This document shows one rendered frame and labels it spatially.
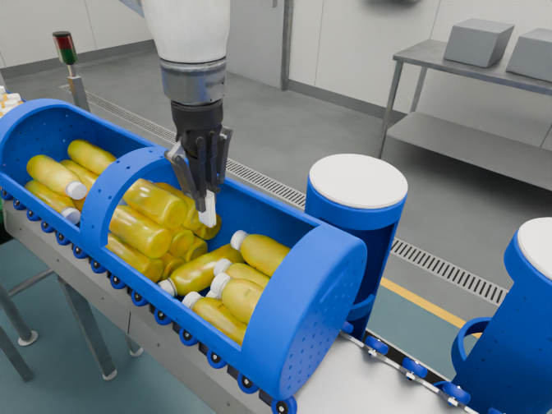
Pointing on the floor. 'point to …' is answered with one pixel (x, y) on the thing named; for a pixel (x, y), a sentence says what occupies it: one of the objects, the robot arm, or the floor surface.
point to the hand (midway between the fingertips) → (206, 207)
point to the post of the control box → (14, 356)
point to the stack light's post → (78, 93)
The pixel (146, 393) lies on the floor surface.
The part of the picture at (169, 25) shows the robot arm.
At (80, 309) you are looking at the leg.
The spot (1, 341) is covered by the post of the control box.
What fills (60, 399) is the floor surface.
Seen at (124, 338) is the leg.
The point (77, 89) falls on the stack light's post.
